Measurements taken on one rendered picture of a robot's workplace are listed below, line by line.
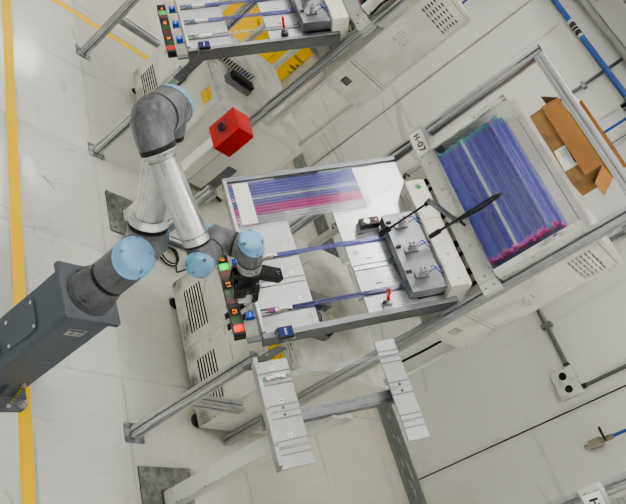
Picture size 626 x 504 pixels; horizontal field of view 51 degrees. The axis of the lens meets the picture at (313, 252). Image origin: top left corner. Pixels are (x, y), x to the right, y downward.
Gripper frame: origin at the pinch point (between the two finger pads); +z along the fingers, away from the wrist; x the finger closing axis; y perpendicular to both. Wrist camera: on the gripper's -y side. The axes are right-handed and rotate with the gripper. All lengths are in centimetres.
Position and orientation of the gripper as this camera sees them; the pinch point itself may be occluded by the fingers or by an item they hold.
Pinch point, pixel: (252, 299)
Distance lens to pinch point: 216.9
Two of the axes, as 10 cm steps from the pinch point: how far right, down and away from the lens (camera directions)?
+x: 2.7, 8.2, -5.1
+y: -9.5, 1.5, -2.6
